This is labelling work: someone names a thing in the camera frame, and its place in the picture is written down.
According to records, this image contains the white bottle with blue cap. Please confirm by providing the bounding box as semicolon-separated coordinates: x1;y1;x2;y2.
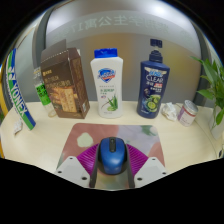
90;47;124;119

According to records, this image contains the blue computer mouse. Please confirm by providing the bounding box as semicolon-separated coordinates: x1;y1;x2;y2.
97;136;129;176

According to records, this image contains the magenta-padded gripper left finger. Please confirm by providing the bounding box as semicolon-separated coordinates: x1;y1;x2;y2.
54;142;103;190

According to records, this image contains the brown carton box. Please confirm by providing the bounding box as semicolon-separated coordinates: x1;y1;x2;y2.
40;38;91;120

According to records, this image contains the green plant in white pot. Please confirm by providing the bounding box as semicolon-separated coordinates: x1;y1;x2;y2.
190;55;224;141

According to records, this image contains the crumpled white tissue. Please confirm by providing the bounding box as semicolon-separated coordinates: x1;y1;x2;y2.
160;101;183;122

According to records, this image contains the dark blue pump bottle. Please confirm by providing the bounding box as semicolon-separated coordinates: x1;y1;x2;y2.
136;38;171;119

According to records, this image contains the floral print mouse pad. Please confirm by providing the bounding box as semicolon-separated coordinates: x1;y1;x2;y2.
56;122;166;190

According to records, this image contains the small white packet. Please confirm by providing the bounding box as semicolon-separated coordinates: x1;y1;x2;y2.
12;119;24;135

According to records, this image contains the white green shuttlecock tube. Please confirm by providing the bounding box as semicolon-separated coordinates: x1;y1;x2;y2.
4;48;37;132

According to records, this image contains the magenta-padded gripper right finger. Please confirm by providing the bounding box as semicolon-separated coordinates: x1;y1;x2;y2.
124;143;169;190

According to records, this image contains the small round white jar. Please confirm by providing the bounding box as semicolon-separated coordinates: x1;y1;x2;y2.
176;99;199;128

